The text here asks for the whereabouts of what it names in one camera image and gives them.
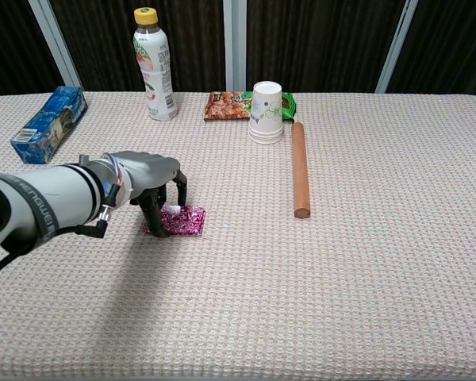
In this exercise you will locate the blue cardboard box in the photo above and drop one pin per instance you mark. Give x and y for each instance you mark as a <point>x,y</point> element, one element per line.
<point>47,127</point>

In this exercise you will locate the grey partition post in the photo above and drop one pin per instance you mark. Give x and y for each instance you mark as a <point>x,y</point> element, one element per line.
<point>234,43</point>
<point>55,43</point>
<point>394,43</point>

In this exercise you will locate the wooden rolling pin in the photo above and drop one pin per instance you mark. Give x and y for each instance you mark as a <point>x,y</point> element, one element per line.
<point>300,170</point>

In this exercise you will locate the white paper cup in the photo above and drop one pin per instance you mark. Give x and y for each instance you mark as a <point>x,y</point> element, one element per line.
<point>266,115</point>

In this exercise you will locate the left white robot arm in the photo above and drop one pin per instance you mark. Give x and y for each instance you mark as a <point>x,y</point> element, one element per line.
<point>43,190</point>

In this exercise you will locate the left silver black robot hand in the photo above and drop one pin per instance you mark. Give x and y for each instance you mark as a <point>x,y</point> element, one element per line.
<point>150,170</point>

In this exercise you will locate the pink woven tablecloth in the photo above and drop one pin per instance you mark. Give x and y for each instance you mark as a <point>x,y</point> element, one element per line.
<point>341,278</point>

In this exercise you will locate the dark curtain partition panel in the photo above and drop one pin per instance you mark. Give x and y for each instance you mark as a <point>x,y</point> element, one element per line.
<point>103,39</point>
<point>452,47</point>
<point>321,39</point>
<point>12,47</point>

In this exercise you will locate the yellow-capped drink bottle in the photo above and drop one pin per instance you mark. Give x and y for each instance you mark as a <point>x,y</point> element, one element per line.
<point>158,87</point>

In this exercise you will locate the orange green snack bag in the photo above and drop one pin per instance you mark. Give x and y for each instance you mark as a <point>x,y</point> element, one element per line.
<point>226,107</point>

